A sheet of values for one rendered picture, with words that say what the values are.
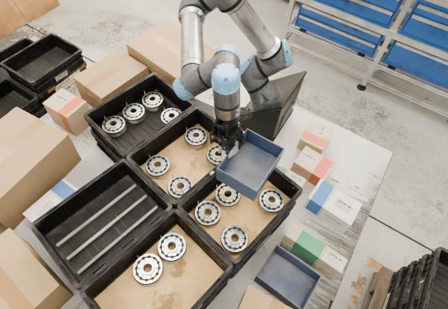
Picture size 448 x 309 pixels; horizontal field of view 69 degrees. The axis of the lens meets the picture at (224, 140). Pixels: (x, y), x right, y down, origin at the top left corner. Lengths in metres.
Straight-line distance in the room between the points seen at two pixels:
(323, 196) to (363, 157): 0.40
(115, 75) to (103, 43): 1.66
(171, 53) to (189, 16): 0.63
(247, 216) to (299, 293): 0.35
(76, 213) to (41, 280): 0.26
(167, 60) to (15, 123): 0.75
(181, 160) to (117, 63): 0.68
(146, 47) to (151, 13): 1.91
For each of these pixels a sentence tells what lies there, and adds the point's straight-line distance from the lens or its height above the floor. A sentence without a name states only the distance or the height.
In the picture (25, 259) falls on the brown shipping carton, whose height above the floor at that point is 0.86.
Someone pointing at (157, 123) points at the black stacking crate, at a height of 0.83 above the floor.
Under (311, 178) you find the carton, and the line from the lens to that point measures 1.59.
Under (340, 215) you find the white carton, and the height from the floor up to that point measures 0.79.
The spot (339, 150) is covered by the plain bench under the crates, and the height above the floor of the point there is 0.70.
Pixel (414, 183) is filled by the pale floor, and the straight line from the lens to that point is 2.80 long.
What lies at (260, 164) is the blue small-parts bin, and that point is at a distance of 1.17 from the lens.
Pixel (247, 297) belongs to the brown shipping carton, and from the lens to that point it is 1.22.
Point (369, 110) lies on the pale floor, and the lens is 3.09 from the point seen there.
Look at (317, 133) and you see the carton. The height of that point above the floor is 0.77.
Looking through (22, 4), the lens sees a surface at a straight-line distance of 3.88.
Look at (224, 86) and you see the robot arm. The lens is 0.85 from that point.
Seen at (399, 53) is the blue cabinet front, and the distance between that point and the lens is 3.00.
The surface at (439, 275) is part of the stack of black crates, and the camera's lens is 1.95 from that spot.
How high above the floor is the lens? 2.05
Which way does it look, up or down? 54 degrees down
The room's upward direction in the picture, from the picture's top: 6 degrees clockwise
